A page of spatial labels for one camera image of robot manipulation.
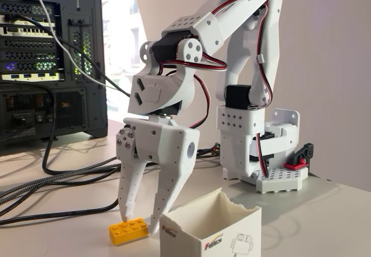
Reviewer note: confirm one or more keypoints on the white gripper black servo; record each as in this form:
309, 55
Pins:
165, 141

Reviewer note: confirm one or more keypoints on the yellow toy brick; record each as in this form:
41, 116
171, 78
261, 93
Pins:
127, 232

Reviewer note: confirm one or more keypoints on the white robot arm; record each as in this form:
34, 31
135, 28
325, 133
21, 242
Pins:
240, 51

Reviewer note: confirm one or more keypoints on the white cardboard box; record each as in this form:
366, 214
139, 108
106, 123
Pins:
229, 239

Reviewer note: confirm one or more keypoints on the black computer tower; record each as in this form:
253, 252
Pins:
72, 109

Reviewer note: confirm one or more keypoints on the black red table clamp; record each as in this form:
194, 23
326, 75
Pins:
301, 154

